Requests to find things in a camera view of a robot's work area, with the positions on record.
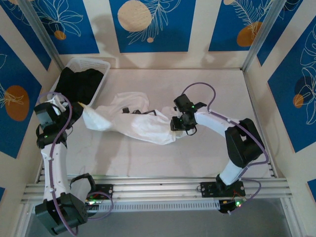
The white plastic basket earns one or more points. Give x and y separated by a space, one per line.
86 63

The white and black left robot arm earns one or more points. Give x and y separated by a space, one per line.
58 168

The black folded clothes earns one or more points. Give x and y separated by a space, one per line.
79 84

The white t-shirt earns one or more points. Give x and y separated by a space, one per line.
138 126

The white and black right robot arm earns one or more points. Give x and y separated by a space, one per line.
214 121

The black controller box green light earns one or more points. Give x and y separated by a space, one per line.
92 202
225 206

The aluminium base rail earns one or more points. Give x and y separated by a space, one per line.
158 190

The aluminium frame post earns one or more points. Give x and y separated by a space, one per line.
40 32
266 27

